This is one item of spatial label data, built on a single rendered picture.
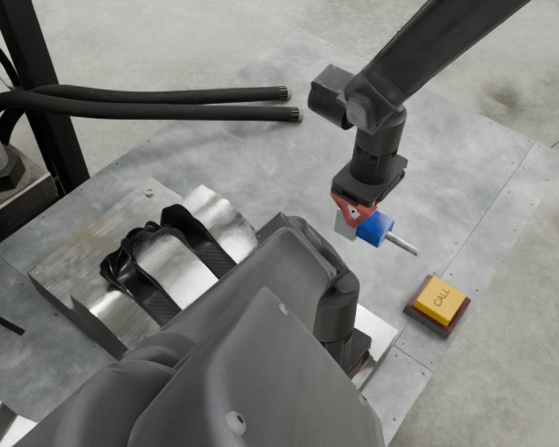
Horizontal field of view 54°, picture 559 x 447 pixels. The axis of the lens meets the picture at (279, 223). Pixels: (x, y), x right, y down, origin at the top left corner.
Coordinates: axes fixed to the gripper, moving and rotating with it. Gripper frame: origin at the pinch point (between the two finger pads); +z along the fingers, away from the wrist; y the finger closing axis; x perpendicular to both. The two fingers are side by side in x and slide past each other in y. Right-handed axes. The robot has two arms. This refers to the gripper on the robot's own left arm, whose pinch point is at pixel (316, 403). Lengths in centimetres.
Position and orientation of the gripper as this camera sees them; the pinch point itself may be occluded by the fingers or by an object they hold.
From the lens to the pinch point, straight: 65.9
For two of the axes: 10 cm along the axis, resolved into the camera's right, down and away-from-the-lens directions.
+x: 7.9, 4.0, -4.6
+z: -0.1, 7.6, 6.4
